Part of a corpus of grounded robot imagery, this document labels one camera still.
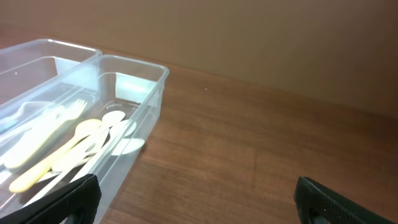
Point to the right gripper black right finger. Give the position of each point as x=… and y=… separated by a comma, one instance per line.
x=317, y=204

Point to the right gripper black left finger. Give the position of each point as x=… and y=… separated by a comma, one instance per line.
x=78, y=200

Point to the yellow plastic spoon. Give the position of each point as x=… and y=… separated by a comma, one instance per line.
x=35, y=173

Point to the clear plastic container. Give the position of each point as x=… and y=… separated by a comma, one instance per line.
x=124, y=84
x=44, y=70

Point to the white spoon four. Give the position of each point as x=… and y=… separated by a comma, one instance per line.
x=108, y=120

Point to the yellow plastic fork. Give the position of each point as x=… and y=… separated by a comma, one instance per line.
x=33, y=140

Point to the white fork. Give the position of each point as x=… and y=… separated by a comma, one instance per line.
x=23, y=108

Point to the light blue plastic fork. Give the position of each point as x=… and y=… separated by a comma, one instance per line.
x=4, y=127

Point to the white spoon two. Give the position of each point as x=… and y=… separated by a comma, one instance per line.
x=69, y=162

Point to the white spoon three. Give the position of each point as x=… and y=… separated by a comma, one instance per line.
x=126, y=146

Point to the white spoon one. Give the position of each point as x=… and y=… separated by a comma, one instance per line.
x=114, y=146

